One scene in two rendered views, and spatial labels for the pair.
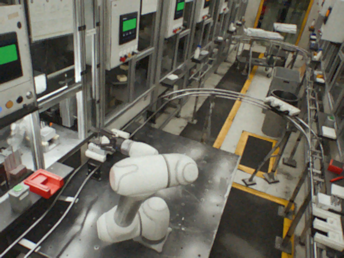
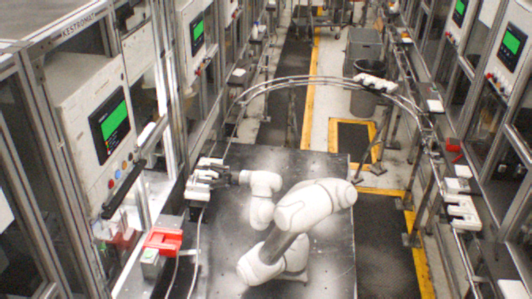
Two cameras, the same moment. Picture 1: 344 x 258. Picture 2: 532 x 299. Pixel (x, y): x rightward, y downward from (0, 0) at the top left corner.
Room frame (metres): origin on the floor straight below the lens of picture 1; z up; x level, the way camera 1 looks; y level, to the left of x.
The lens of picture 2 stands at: (-0.25, 0.43, 2.42)
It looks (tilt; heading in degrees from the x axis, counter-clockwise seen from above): 35 degrees down; 349
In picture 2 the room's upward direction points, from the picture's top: 2 degrees clockwise
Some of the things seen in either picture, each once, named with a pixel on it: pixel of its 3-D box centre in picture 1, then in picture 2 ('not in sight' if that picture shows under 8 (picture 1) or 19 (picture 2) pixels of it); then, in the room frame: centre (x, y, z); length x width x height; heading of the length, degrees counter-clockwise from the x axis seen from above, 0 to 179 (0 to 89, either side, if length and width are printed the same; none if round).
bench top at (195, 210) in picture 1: (150, 188); (266, 216); (1.55, 0.07, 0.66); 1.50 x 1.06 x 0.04; 162
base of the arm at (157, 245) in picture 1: (154, 230); (292, 260); (1.15, 0.00, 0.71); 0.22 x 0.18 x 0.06; 162
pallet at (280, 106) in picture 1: (280, 107); (374, 85); (2.90, -1.15, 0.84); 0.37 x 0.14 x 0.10; 40
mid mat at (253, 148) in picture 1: (257, 152); (353, 141); (3.22, -1.20, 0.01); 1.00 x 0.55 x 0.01; 162
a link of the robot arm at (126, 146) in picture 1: (128, 147); (245, 179); (1.36, 0.22, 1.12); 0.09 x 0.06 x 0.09; 162
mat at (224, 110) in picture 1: (235, 81); (299, 53); (5.80, -1.22, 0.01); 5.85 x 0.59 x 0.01; 162
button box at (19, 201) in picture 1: (18, 196); (149, 263); (1.01, 0.70, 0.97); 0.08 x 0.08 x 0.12; 72
